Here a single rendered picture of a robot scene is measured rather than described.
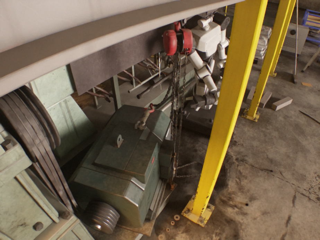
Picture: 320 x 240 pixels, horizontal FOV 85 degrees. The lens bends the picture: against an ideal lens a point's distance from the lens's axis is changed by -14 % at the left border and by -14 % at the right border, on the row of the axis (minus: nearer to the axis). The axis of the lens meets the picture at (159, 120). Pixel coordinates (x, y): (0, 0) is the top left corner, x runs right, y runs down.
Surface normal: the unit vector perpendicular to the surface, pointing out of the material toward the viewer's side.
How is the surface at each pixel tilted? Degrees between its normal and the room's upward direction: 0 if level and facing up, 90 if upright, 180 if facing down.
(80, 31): 0
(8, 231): 90
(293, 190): 0
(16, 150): 90
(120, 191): 0
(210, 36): 60
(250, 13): 90
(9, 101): 20
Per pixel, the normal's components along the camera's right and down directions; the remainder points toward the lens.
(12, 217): 0.82, 0.36
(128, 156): 0.00, -0.77
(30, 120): 0.69, -0.11
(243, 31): -0.57, 0.53
